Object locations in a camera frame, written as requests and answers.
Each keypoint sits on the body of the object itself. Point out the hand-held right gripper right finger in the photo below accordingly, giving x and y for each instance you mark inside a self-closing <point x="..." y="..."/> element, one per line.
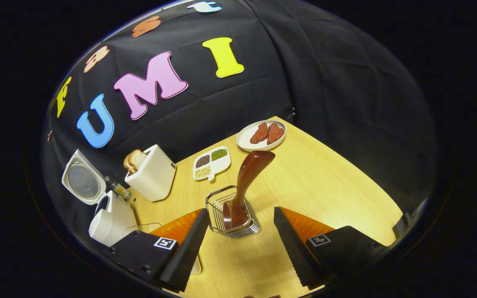
<point x="294" y="248"/>

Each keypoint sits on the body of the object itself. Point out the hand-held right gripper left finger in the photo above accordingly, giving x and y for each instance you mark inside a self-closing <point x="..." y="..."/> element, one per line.
<point x="184" y="256"/>

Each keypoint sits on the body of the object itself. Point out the white rice cooker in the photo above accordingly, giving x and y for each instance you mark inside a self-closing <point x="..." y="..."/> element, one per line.
<point x="110" y="223"/>

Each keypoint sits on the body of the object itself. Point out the wooden spoon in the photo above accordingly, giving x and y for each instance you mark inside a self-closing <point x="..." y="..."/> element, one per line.
<point x="249" y="174"/>

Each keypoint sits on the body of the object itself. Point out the white toaster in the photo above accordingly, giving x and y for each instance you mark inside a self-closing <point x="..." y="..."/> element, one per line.
<point x="155" y="178"/>

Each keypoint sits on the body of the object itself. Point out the clear glass bottle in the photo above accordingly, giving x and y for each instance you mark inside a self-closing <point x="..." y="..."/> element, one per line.
<point x="120" y="190"/>

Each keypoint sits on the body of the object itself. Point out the white divided grain dish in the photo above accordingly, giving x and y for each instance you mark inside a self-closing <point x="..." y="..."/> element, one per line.
<point x="221" y="166"/>

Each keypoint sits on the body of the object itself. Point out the toasted bread slice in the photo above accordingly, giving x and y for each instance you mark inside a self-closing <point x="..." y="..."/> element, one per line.
<point x="139" y="159"/>
<point x="127" y="164"/>

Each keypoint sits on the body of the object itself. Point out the red meat slice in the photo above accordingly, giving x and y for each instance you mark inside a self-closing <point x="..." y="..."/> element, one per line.
<point x="275" y="133"/>
<point x="260" y="133"/>

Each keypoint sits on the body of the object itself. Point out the round white plate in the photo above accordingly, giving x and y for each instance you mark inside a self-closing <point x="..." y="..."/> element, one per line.
<point x="243" y="140"/>

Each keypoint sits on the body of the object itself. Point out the pink clip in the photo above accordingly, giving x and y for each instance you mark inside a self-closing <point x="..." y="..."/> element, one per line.
<point x="49" y="135"/>

